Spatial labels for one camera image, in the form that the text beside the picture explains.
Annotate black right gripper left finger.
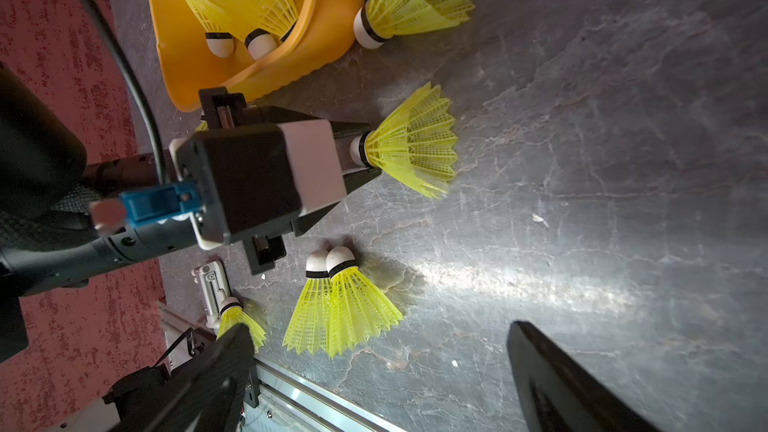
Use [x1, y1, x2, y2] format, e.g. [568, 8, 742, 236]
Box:
[104, 324, 255, 431]

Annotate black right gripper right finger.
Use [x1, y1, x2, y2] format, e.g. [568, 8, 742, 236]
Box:
[507, 321, 657, 431]

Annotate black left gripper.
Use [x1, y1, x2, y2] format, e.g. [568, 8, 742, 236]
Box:
[197, 86, 383, 277]

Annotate yellow plastic storage box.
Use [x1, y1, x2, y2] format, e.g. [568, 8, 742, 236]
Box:
[149, 0, 364, 112]

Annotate yellow shuttlecock nine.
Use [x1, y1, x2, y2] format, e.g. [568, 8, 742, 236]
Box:
[326, 246, 404, 357]

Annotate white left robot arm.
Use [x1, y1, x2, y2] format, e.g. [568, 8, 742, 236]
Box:
[1, 69, 327, 359]

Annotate yellow shuttlecock ten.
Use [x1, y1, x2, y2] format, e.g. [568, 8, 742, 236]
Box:
[217, 296, 266, 352]

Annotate yellow shuttlecock eight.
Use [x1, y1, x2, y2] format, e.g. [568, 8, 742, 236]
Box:
[349, 83, 458, 199]

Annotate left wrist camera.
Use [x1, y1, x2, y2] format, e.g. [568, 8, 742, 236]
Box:
[89, 119, 347, 250]

